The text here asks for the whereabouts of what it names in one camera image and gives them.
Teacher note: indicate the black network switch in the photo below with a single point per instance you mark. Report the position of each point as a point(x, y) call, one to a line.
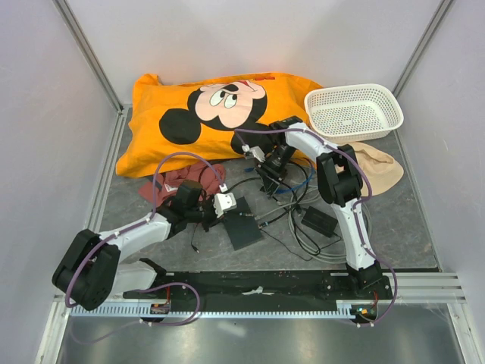
point(241, 226)

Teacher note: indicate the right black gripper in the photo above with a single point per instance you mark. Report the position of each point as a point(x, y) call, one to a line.
point(270, 177)

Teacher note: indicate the orange cartoon mouse pillow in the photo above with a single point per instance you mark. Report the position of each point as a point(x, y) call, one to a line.
point(210, 118)

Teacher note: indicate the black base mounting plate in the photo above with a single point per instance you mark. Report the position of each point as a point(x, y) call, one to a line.
point(334, 285)

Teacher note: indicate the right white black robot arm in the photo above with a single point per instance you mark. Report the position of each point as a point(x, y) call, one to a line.
point(340, 181)

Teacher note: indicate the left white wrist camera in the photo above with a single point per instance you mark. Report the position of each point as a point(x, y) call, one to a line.
point(224, 202)

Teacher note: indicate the white perforated plastic basket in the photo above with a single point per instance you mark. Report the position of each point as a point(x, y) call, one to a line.
point(354, 113)

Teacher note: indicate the black power adapter brick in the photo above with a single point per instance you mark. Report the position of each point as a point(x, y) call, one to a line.
point(320, 221)

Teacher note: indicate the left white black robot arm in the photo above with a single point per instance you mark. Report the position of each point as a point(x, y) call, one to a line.
point(93, 267)

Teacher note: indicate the grey slotted cable duct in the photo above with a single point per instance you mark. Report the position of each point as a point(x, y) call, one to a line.
point(150, 311)

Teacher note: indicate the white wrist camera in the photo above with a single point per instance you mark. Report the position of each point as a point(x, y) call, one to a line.
point(224, 202)
point(253, 152)

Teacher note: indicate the beige cloth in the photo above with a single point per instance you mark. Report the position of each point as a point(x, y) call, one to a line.
point(381, 169)

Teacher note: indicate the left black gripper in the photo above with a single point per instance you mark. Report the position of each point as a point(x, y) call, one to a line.
point(210, 201)

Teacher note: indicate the red cloth garment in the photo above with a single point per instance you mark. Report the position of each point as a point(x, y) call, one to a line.
point(167, 183)

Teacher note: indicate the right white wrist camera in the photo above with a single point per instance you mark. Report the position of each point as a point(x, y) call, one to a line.
point(253, 152)

